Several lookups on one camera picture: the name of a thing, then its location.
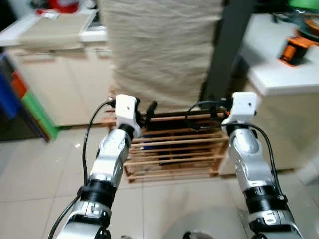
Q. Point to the grey robot foot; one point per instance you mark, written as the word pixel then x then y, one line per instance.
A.
pixel 195 235

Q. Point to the blue flat board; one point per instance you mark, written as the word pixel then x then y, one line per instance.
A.
pixel 7 97

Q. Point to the small beige counter cloth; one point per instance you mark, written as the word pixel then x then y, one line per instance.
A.
pixel 52 30

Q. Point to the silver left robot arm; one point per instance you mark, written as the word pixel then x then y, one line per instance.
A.
pixel 112 154

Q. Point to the green object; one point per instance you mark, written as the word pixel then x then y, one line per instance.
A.
pixel 304 4

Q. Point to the red kitchen container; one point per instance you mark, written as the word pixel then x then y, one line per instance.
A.
pixel 64 5

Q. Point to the small white paper piece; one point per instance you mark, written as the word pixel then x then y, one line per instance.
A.
pixel 50 15

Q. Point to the orange and black tool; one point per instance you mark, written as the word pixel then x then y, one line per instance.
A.
pixel 294 51

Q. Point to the black fridge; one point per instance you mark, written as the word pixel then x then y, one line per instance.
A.
pixel 20 132

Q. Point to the orange flat board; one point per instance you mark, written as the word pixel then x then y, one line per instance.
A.
pixel 20 84

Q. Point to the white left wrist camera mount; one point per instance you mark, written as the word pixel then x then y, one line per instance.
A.
pixel 125 107

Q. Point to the large beige draped cloth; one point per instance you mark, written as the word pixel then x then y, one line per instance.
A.
pixel 159 50

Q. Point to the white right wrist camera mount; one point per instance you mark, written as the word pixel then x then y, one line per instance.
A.
pixel 244 104

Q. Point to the white plastic object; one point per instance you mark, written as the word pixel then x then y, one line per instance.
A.
pixel 308 178

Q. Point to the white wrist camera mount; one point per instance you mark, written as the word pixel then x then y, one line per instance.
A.
pixel 244 104
pixel 125 107

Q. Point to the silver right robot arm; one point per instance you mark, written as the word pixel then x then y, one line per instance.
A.
pixel 246 159

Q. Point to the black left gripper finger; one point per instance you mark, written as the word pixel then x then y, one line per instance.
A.
pixel 151 110

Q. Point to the cream cabinet with white top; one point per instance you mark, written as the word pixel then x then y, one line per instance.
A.
pixel 289 119

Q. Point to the dark grey upright panel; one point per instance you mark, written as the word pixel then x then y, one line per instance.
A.
pixel 232 45

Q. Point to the green flat board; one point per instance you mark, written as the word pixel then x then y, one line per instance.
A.
pixel 39 114

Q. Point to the wooden slatted rack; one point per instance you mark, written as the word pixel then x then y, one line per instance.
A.
pixel 169 154

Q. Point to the orange round disc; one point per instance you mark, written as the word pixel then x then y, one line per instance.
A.
pixel 309 29

